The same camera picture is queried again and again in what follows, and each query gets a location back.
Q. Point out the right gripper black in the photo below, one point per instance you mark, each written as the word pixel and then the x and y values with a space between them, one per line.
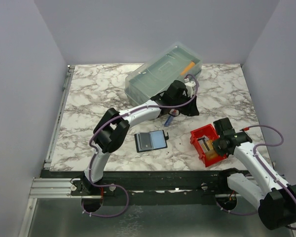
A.
pixel 218 149

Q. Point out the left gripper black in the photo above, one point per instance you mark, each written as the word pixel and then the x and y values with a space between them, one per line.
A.
pixel 191 109

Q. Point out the gold magnetic stripe card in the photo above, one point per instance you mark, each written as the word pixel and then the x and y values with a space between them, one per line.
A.
pixel 211 154

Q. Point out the stack of credit cards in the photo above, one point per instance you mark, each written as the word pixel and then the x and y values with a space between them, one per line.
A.
pixel 205 143

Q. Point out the red plastic bin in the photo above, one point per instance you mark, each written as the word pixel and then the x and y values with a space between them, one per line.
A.
pixel 209 131

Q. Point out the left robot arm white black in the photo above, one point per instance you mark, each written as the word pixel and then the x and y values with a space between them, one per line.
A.
pixel 111 130

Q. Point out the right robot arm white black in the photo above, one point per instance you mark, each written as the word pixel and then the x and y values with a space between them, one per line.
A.
pixel 271 195

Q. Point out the blue red screwdriver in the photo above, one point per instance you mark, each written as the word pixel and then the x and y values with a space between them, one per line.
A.
pixel 173 113

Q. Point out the orange tool inside box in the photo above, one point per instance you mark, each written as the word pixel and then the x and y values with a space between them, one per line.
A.
pixel 187 68

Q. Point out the clear plastic storage box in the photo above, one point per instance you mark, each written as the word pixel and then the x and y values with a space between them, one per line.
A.
pixel 158 73

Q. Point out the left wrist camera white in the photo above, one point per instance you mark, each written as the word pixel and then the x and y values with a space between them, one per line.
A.
pixel 190 86

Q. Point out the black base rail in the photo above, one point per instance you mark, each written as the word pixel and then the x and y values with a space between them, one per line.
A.
pixel 117 188

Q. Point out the aluminium frame rail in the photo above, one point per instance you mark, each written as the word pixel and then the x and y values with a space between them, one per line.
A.
pixel 50 188

